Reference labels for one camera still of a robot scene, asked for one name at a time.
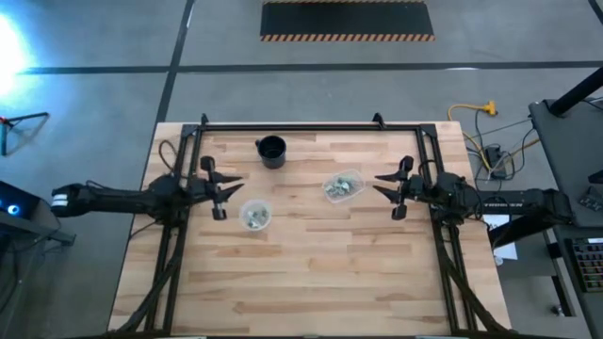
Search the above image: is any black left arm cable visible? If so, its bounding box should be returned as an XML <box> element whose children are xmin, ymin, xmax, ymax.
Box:
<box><xmin>157</xmin><ymin>138</ymin><xmax>183</xmax><ymax>176</ymax></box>

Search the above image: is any yellow extension cord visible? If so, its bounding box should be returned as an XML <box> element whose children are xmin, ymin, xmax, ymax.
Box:
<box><xmin>447</xmin><ymin>99</ymin><xmax>498</xmax><ymax>161</ymax></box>

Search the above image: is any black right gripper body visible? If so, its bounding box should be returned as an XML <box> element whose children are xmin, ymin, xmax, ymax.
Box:
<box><xmin>391</xmin><ymin>155</ymin><xmax>425</xmax><ymax>221</ymax></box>

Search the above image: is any clear round plastic cup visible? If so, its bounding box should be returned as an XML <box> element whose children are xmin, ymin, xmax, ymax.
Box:
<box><xmin>238</xmin><ymin>199</ymin><xmax>273</xmax><ymax>232</ymax></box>
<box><xmin>321</xmin><ymin>169</ymin><xmax>367</xmax><ymax>205</ymax></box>

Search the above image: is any black mug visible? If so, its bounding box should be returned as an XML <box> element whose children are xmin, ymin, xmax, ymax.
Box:
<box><xmin>254</xmin><ymin>135</ymin><xmax>288</xmax><ymax>170</ymax></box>

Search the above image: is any black desk support beam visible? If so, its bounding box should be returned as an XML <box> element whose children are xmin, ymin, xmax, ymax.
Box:
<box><xmin>487</xmin><ymin>214</ymin><xmax>574</xmax><ymax>250</ymax></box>

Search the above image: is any black box with blue light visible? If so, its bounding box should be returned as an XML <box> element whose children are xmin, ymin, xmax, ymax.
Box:
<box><xmin>0</xmin><ymin>180</ymin><xmax>42</xmax><ymax>220</ymax></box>

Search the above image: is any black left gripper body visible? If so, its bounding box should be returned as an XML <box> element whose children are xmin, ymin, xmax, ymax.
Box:
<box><xmin>190</xmin><ymin>155</ymin><xmax>228</xmax><ymax>221</ymax></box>

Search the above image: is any black aluminium table frame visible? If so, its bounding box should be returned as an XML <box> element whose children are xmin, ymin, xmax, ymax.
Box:
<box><xmin>112</xmin><ymin>112</ymin><xmax>511</xmax><ymax>339</ymax></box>

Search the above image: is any black power strip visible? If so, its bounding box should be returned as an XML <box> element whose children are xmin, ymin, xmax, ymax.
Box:
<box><xmin>484</xmin><ymin>144</ymin><xmax>508</xmax><ymax>180</ymax></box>

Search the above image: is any backlit keyboard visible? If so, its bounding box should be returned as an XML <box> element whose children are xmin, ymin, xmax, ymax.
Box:
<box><xmin>563</xmin><ymin>236</ymin><xmax>603</xmax><ymax>293</ymax></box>

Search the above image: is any black hazard-striped floor mat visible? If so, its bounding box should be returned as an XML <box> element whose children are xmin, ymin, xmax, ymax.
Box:
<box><xmin>259</xmin><ymin>0</ymin><xmax>436</xmax><ymax>42</ymax></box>

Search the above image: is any black diagonal pole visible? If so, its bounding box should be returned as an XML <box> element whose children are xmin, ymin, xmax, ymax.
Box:
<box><xmin>548</xmin><ymin>65</ymin><xmax>603</xmax><ymax>118</ymax></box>

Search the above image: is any grey side desk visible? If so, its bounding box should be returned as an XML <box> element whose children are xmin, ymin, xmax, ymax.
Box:
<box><xmin>528</xmin><ymin>96</ymin><xmax>603</xmax><ymax>228</ymax></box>

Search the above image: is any black tripod stand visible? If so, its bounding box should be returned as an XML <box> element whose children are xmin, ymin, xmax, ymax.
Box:
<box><xmin>0</xmin><ymin>111</ymin><xmax>51</xmax><ymax>157</ymax></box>

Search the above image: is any white paper sheet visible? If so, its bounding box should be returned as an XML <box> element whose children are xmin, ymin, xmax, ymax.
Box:
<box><xmin>481</xmin><ymin>214</ymin><xmax>519</xmax><ymax>262</ymax></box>

